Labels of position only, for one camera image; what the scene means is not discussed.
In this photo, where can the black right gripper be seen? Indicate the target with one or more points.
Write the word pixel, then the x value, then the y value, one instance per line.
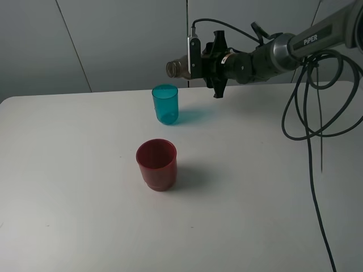
pixel 211 58

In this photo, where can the brown translucent plastic bottle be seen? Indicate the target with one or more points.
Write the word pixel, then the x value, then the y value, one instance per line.
pixel 178 68

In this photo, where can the teal translucent plastic cup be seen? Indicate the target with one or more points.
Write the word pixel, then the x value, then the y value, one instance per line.
pixel 165 98

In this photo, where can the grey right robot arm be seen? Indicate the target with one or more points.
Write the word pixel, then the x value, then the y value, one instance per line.
pixel 279 53

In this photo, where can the red plastic cup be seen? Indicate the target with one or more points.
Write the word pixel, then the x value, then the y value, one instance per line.
pixel 156 159

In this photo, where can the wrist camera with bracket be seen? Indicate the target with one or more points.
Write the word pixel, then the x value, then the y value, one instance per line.
pixel 194 55

